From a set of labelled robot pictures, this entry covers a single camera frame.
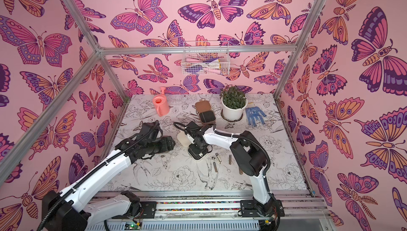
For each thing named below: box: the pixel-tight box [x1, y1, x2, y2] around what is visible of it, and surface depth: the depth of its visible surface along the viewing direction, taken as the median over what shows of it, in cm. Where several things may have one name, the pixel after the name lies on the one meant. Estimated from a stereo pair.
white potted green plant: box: [219, 84, 248, 122], surface depth 99 cm
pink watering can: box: [152, 86, 171, 118], surface depth 106 cm
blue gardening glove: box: [245, 106, 267, 127], surface depth 112 cm
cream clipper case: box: [177, 130, 209, 161], surface depth 87 cm
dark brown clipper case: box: [195, 100, 217, 124], surface depth 114 cm
